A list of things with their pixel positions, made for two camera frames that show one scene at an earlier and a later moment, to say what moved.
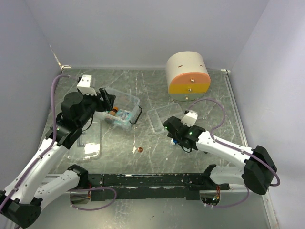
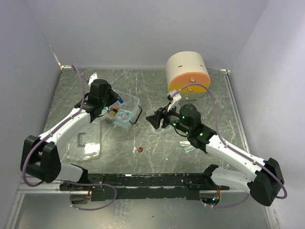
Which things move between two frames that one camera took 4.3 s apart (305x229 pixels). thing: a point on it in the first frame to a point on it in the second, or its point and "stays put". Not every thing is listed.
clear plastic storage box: x=126 y=111 stays put
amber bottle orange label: x=113 y=111 stays put
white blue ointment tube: x=173 y=141 to x=120 y=100
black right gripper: x=169 y=135 to x=155 y=119
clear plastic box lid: x=88 y=146 stays put
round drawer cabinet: x=188 y=78 stays put
